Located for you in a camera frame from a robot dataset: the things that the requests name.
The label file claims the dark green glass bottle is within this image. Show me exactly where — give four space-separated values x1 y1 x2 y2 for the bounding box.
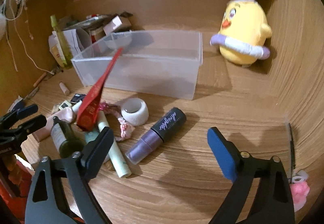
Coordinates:
50 116 84 158

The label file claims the pile of papers and books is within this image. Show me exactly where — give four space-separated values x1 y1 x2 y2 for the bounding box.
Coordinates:
48 11 133 65

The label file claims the small white cardboard box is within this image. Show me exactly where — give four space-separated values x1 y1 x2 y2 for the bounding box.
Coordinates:
103 16 132 35

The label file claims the dark blue small packet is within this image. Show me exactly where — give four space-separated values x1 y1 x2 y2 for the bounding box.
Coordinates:
70 93 86 104

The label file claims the black pen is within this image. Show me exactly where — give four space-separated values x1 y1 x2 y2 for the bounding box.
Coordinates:
288 123 295 181

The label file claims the small pink lip balm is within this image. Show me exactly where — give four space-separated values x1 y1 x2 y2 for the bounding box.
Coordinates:
59 81 70 96

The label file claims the yellow green spray bottle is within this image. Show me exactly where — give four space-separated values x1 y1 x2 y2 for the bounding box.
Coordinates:
50 14 72 69

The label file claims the pink charm keychain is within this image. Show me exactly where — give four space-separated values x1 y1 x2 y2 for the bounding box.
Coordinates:
290 170 310 212

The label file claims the yellow chick plush toy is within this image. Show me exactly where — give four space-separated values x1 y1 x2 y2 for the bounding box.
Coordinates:
210 0 272 67

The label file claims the white hanging cord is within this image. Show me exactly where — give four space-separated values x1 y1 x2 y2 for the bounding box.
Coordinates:
2 0 55 76

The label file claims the clear plastic storage bin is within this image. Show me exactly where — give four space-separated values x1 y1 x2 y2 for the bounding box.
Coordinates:
72 30 203 100

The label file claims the pink satin pouch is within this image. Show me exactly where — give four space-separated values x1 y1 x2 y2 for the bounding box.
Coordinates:
32 107 76 142

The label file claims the light green cream tube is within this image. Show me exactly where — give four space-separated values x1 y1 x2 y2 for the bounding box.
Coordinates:
97 110 132 178

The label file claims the white tape roll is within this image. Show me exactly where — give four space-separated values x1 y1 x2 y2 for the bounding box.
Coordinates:
121 98 149 126

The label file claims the purple bottle black cap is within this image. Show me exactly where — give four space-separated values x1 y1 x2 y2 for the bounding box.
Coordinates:
125 107 187 165

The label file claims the red paper envelope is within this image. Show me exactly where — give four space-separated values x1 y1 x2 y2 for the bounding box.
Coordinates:
76 47 123 131

